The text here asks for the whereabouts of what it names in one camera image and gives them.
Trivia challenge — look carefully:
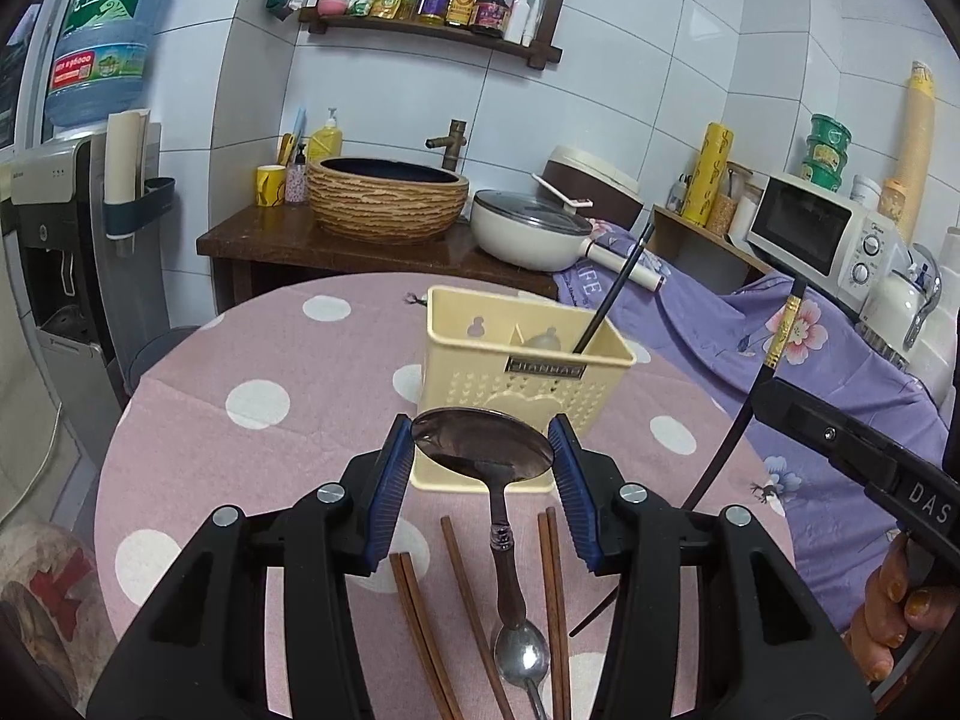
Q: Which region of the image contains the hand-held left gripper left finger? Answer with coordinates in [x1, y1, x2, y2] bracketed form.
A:
[86, 416, 416, 720]

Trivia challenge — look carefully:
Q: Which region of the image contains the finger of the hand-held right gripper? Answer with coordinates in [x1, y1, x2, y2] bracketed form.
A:
[750, 377, 912, 500]

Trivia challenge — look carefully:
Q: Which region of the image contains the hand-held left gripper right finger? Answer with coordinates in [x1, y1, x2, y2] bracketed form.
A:
[547, 414, 875, 720]

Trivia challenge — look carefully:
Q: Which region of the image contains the wood-handled metal spoon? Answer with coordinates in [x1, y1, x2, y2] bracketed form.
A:
[411, 407, 556, 629]

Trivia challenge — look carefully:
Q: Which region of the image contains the black chopstick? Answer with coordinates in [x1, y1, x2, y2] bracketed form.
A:
[568, 277, 809, 638]
[571, 221, 652, 353]

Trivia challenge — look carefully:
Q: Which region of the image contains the cream plastic utensil holder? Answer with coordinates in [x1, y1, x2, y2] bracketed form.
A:
[409, 286, 637, 494]

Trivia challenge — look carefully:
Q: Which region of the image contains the all-metal spoon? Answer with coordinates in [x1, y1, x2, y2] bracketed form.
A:
[491, 619, 552, 720]

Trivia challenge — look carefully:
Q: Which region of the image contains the person's right hand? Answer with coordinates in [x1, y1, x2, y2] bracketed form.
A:
[846, 531, 947, 685]

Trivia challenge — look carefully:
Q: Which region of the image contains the purple floral cloth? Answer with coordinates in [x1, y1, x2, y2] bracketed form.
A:
[555, 217, 960, 635]

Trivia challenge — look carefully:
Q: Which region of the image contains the pink polka-dot tablecloth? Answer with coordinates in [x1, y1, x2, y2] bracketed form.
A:
[94, 274, 796, 720]

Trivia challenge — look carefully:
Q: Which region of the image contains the white microwave oven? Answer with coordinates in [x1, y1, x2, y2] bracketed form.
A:
[745, 171, 905, 308]

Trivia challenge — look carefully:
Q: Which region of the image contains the wooden box shelf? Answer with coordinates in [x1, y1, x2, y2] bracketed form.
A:
[646, 204, 766, 287]

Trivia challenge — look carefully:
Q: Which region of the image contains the glass jar with grains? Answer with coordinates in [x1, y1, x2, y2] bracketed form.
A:
[711, 165, 751, 237]

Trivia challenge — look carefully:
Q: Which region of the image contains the orange-lid jar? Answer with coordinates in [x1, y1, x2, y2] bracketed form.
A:
[879, 178, 912, 241]

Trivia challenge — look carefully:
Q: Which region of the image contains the white pan glass lid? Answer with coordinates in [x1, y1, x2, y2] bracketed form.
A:
[471, 190, 667, 291]

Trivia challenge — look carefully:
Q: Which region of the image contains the dark trash bin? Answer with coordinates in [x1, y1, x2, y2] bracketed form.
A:
[124, 326, 203, 398]

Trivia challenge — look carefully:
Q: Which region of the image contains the dark wooden vanity table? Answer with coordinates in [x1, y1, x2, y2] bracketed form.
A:
[196, 202, 560, 316]

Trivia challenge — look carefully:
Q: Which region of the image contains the woven-pattern basin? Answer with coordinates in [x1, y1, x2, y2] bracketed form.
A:
[306, 157, 470, 242]

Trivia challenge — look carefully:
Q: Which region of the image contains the yellow wrap roll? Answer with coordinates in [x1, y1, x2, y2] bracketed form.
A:
[681, 122, 732, 224]

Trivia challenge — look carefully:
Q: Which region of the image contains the tall yellow paper cup stack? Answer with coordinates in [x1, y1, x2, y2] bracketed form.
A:
[896, 61, 938, 241]

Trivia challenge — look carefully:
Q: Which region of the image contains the white rice paddle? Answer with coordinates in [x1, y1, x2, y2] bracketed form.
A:
[532, 172, 593, 207]

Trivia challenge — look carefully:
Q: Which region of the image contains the brown white rice cooker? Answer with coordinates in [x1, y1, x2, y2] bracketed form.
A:
[544, 146, 644, 230]

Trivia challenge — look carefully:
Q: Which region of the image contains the floral pump bottle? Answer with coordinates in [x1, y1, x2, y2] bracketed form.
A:
[285, 142, 308, 205]

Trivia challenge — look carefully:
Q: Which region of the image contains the bronze faucet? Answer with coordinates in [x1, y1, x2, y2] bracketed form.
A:
[425, 118, 467, 170]

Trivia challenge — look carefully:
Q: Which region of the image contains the yellow soap pump bottle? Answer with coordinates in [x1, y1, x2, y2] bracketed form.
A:
[306, 106, 344, 164]

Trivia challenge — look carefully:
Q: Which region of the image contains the blue-grey cup holder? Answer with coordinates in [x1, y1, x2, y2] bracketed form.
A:
[101, 178, 177, 237]

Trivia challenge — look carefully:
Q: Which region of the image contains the grey water dispenser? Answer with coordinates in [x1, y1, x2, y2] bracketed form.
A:
[0, 131, 162, 410]

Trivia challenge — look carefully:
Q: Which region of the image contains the white paper cup tube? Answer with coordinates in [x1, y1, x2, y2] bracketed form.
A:
[105, 111, 151, 207]

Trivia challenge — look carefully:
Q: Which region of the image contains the dark soy sauce bottle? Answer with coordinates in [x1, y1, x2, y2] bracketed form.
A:
[472, 0, 518, 37]

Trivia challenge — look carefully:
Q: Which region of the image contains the blue water jug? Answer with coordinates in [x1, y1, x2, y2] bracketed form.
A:
[43, 0, 177, 128]

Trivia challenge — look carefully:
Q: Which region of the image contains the white kettle metal handle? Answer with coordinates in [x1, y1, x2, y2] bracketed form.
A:
[859, 244, 942, 368]

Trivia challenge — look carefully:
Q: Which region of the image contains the wooden framed wall shelf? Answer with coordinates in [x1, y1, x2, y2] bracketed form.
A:
[300, 0, 593, 68]

